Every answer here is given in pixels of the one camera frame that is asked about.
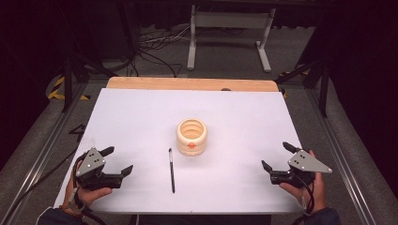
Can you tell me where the white table mat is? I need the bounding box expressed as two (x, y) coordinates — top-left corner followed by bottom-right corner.
(54, 87), (303, 216)

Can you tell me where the person's left hand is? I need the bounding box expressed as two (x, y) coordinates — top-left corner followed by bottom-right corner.
(62, 173), (113, 217)

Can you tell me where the black floor cable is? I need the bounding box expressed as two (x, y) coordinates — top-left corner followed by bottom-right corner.
(0, 145), (79, 225)

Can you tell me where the tangle of floor cables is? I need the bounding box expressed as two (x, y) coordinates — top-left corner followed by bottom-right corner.
(130, 24), (192, 79)

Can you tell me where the black pen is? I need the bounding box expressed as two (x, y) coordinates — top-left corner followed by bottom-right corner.
(168, 147), (176, 194)

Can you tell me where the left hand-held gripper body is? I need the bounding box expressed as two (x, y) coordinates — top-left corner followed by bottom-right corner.
(75, 146), (125, 190)

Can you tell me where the white metal stand frame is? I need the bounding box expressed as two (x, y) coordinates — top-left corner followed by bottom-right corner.
(186, 4), (277, 73)

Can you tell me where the right hand-held gripper cable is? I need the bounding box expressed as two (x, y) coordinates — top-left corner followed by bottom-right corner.
(292, 173), (315, 225)

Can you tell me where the black tripod stand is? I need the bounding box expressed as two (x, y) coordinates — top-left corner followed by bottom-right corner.
(275, 24), (331, 118)
(59, 37), (120, 113)

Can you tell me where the cream ribbed pen holder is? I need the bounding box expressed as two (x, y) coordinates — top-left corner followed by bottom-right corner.
(176, 117), (208, 158)

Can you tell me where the yellow black floor tape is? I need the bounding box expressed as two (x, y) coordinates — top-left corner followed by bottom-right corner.
(46, 76), (92, 101)

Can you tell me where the person's right hand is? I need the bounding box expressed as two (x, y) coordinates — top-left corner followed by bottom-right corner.
(279, 149), (327, 216)

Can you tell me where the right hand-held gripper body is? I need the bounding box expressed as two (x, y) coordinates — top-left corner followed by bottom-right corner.
(270, 149), (333, 189)

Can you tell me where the aluminium floor rail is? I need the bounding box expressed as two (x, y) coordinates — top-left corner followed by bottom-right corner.
(304, 87), (398, 225)
(0, 82), (90, 225)

